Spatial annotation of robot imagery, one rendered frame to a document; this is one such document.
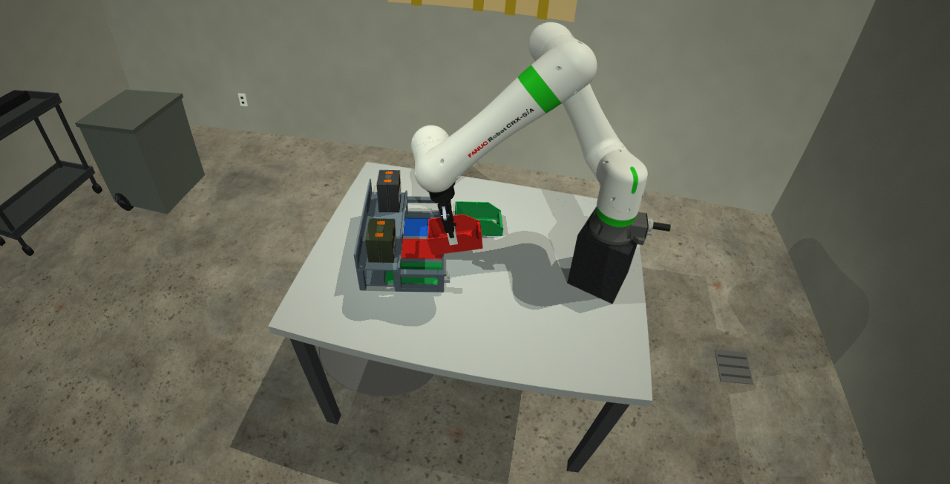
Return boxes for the red bin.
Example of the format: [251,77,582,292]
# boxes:
[427,214,482,255]

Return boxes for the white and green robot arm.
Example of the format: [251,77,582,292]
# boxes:
[411,22,671,246]

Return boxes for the green bin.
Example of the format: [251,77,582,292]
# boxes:
[455,201,503,236]

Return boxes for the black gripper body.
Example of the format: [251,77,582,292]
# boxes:
[429,187,455,213]

